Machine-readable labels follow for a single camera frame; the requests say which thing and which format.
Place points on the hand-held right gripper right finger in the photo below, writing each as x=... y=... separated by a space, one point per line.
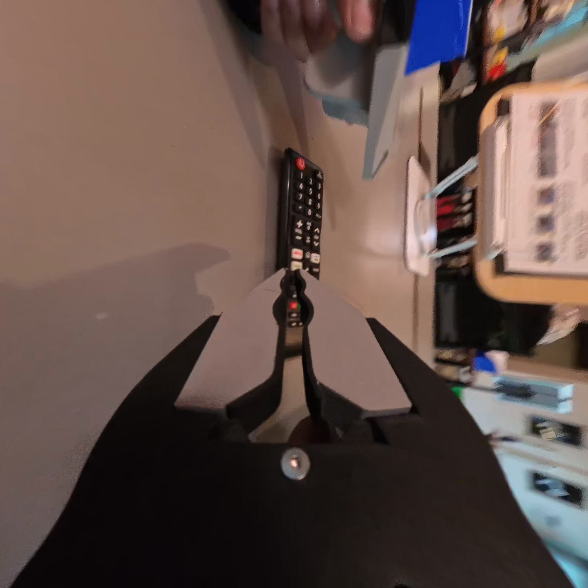
x=353 y=363

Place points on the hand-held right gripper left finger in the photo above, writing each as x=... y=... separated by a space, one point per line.
x=239 y=349

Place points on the black remote control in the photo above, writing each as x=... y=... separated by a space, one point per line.
x=303 y=211

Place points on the person's left hand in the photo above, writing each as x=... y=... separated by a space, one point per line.
x=317 y=23

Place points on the grey flat board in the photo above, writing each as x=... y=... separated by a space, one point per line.
x=383 y=110

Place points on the blue sheet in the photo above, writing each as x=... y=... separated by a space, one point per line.
x=438 y=34

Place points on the dark shelf unit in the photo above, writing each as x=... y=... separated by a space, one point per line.
x=454 y=303

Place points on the round wooden stool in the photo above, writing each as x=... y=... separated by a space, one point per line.
x=494 y=285

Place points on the clear glass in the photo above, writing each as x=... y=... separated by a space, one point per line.
x=443 y=216

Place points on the white cabinet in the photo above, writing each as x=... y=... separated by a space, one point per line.
x=528 y=459

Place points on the printed paper sheet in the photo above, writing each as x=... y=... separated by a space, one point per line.
x=551 y=183

